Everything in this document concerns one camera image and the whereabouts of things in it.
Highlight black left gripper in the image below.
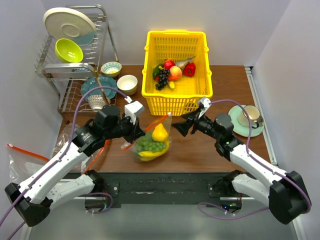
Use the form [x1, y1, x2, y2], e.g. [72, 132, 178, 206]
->
[104, 111, 146, 144]

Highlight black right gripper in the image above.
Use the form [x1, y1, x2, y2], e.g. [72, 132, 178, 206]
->
[171, 107, 221, 141]

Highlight yellow toy pear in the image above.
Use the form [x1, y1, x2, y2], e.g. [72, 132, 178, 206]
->
[151, 123, 169, 143]

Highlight green toy grape bunch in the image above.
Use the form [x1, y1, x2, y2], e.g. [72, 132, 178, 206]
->
[135, 132, 167, 153]

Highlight yellow toy banana bunch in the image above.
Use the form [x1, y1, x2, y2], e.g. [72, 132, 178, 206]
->
[137, 141, 170, 162]

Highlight clear zip top bag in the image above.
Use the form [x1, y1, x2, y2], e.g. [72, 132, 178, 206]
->
[121, 112, 172, 162]

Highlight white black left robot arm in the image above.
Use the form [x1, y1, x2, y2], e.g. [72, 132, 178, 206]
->
[5, 101, 145, 227]

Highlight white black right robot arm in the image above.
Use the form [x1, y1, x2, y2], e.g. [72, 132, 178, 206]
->
[172, 110, 312, 225]

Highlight crumpled clear plastic bag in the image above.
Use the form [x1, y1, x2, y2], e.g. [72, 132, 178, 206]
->
[52, 124, 111, 174]

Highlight clear bag red zipper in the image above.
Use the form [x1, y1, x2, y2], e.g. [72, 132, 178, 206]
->
[6, 143, 50, 184]

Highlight mint green saucer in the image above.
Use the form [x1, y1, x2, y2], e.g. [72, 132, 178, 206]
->
[228, 105, 265, 137]

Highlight white cream bowl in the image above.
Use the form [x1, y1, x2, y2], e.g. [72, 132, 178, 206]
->
[117, 75, 138, 96]

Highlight teal scalloped plate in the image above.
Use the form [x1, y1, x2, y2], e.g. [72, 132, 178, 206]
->
[80, 75, 118, 102]

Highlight toy peach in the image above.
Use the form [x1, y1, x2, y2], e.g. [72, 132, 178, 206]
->
[168, 66, 183, 81]

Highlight black toy grapes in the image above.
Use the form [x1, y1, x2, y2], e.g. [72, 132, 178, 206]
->
[155, 68, 170, 91]

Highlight teal patterned small bowl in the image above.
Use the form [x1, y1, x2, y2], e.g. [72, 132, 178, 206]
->
[100, 61, 122, 78]

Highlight grey toy fish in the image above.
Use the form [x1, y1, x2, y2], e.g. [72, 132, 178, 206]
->
[175, 56, 195, 69]

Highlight dark green toy pepper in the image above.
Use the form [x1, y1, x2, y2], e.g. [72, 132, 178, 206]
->
[152, 64, 163, 82]

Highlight cream enamel mug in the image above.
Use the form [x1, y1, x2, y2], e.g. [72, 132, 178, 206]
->
[237, 105, 264, 129]

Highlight metal dish rack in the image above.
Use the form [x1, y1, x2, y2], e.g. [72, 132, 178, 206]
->
[35, 4, 119, 116]

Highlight yellow plastic basket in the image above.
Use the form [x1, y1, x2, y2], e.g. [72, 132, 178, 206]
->
[141, 30, 213, 116]

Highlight lime green bowl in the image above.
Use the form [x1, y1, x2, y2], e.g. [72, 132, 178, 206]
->
[54, 38, 84, 63]

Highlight large cream blue plate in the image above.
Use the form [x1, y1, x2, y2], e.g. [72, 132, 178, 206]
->
[43, 7, 97, 46]

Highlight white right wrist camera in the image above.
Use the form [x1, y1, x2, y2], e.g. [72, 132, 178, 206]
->
[197, 96, 211, 119]

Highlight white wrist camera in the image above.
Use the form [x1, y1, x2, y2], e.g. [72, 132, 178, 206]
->
[197, 96, 211, 119]
[124, 101, 145, 124]

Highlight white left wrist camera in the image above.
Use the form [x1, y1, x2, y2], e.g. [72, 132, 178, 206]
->
[124, 101, 145, 124]

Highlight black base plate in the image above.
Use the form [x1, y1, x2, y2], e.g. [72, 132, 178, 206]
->
[92, 172, 245, 208]

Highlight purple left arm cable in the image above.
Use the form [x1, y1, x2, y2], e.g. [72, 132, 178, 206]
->
[0, 86, 132, 240]

